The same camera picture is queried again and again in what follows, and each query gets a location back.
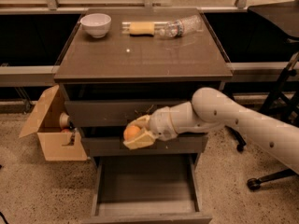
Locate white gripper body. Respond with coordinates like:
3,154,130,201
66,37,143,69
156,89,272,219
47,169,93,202
149,106,178,141

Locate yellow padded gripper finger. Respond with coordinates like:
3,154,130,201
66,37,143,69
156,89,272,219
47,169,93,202
123,129,156,149
128,115,150,130

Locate orange fruit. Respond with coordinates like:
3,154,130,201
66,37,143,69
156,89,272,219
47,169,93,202
123,125,140,141

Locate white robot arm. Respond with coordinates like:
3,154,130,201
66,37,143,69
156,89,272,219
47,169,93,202
123,88,299,174

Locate grey middle drawer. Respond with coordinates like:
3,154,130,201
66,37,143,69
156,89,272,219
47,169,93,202
81,133,207,157

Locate grey open bottom drawer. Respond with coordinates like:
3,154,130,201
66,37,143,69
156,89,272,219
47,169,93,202
82,154,211,224

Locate grey drawer cabinet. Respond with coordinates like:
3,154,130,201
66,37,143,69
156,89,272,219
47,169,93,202
53,7,234,224

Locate grey top drawer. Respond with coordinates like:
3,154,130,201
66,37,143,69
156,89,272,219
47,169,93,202
64,99,185,127

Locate round item in box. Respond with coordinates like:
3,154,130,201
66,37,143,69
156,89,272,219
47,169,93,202
59,112,70,129

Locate yellow sponge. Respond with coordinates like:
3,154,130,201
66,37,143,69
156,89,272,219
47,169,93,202
129,21,155,35

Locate clear plastic water bottle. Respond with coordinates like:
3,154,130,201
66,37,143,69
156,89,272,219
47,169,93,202
159,15,201,38

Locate open cardboard box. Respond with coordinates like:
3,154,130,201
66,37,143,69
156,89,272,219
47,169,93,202
19,85,87,161

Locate white ceramic bowl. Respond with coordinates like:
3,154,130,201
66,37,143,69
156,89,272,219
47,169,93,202
80,13,112,38

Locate black office chair base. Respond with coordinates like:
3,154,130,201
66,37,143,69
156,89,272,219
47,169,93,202
230,52,299,190

